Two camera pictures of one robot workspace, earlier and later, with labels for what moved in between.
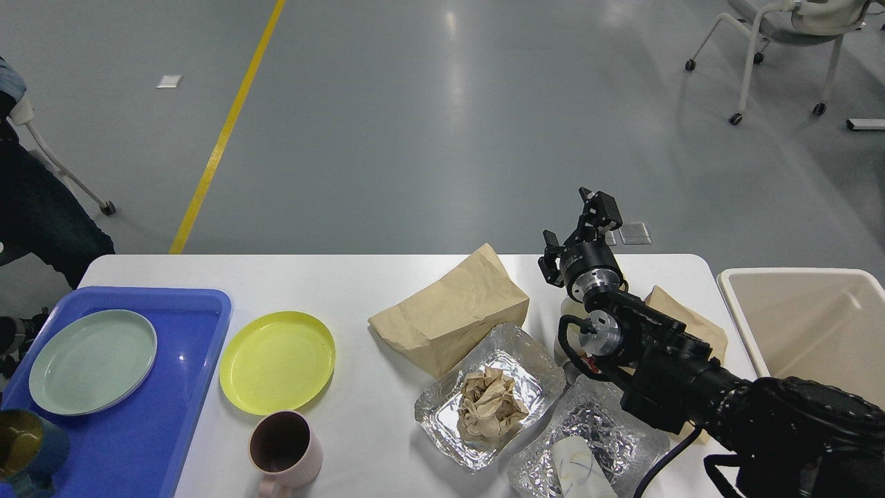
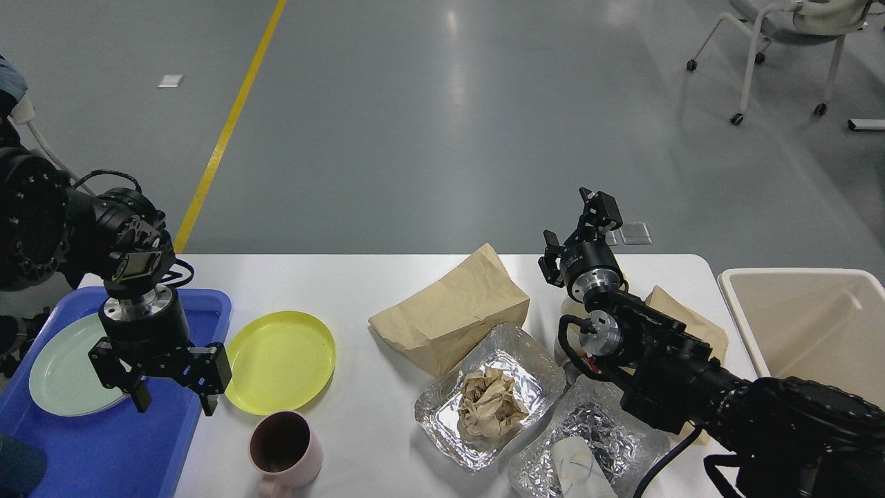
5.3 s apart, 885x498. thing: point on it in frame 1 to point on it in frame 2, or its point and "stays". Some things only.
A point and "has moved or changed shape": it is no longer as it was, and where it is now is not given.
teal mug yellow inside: (32, 452) has moved or changed shape
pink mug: (284, 449) stays
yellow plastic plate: (277, 363) stays
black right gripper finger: (547, 263) stays
